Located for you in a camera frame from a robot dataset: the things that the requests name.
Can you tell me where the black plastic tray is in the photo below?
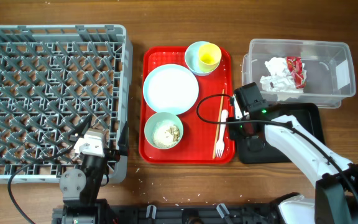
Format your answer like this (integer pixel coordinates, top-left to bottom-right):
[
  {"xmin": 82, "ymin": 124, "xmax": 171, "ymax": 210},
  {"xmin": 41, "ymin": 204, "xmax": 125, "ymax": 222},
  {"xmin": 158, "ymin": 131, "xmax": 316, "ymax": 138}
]
[{"xmin": 235, "ymin": 102, "xmax": 326, "ymax": 165}]

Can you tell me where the white napkin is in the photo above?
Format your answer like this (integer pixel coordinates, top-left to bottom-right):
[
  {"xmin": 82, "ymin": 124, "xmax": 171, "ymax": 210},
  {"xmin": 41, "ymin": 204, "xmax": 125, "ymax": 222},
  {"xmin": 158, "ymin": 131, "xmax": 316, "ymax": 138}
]
[{"xmin": 260, "ymin": 57, "xmax": 306, "ymax": 93}]

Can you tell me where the clear plastic bin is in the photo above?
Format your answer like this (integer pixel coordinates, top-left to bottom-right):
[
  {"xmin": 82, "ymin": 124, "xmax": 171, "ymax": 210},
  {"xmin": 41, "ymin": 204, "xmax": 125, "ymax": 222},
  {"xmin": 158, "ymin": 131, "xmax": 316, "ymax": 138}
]
[{"xmin": 242, "ymin": 39, "xmax": 356, "ymax": 108}]

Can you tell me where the red snack wrapper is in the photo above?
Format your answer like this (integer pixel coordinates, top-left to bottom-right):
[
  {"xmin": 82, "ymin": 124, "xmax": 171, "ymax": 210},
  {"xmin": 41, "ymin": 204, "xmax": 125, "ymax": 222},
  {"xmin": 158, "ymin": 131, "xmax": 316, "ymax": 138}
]
[{"xmin": 286, "ymin": 57, "xmax": 306, "ymax": 89}]

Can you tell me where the green bowl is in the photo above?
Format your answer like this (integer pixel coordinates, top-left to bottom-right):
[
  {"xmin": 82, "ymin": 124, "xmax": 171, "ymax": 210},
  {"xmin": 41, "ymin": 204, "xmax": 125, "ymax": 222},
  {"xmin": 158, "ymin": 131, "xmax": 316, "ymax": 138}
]
[{"xmin": 144, "ymin": 112, "xmax": 184, "ymax": 150}]

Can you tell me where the large light blue plate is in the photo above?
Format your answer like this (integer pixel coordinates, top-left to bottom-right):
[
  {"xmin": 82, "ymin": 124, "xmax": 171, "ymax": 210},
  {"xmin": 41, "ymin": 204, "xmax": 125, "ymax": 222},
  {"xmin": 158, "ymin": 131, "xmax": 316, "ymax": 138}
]
[{"xmin": 142, "ymin": 64, "xmax": 200, "ymax": 115}]

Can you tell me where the white rice food waste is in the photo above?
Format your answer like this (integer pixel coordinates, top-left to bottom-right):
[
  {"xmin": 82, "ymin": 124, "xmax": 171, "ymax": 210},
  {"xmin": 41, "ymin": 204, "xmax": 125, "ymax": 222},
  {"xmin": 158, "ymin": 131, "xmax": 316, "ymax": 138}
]
[{"xmin": 152, "ymin": 123, "xmax": 181, "ymax": 149}]

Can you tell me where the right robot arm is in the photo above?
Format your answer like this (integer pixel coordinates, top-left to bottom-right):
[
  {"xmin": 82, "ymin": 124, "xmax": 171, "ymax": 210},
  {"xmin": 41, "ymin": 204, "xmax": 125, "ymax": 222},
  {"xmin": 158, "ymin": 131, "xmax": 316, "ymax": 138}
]
[{"xmin": 232, "ymin": 83, "xmax": 358, "ymax": 223}]

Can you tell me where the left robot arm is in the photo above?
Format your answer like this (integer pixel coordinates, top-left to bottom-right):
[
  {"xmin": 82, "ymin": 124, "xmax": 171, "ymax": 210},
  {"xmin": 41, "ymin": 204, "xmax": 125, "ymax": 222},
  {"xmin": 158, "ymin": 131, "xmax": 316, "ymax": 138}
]
[{"xmin": 52, "ymin": 127, "xmax": 129, "ymax": 223}]

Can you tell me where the grey dishwasher rack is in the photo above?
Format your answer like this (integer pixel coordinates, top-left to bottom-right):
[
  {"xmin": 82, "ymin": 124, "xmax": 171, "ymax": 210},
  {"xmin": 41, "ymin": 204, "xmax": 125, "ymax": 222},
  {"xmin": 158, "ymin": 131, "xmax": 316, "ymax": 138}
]
[{"xmin": 0, "ymin": 24, "xmax": 133, "ymax": 184}]

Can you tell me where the white plastic fork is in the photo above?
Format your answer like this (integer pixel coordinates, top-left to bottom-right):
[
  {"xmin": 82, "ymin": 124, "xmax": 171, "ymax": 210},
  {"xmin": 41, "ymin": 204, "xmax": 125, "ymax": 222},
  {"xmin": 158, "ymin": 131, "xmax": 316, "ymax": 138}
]
[{"xmin": 215, "ymin": 110, "xmax": 229, "ymax": 158}]

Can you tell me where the wooden chopstick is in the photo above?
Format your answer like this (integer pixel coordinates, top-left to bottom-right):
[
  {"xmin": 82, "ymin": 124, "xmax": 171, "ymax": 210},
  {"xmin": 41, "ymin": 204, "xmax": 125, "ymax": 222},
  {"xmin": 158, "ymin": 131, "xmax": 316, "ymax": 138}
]
[{"xmin": 212, "ymin": 88, "xmax": 225, "ymax": 159}]

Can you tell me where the yellow plastic cup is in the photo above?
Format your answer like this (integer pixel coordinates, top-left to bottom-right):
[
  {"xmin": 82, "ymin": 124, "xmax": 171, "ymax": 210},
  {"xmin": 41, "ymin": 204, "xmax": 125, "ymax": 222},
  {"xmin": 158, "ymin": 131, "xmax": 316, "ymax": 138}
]
[{"xmin": 198, "ymin": 42, "xmax": 222, "ymax": 73}]

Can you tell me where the red plastic tray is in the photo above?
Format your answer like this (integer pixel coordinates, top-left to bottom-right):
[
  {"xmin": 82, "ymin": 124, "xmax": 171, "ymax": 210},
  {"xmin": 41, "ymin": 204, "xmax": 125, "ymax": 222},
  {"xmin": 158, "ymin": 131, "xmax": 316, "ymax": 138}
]
[{"xmin": 139, "ymin": 47, "xmax": 235, "ymax": 165}]

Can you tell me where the light blue small bowl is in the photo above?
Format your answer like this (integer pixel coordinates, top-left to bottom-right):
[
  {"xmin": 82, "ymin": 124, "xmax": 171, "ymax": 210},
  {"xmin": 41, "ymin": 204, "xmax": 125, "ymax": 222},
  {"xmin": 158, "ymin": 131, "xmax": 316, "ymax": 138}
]
[{"xmin": 185, "ymin": 41, "xmax": 219, "ymax": 76}]

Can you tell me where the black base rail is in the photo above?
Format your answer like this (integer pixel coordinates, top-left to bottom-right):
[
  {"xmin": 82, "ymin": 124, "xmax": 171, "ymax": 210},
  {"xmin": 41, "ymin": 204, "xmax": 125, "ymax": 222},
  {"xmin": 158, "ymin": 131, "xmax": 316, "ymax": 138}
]
[{"xmin": 52, "ymin": 202, "xmax": 279, "ymax": 224}]

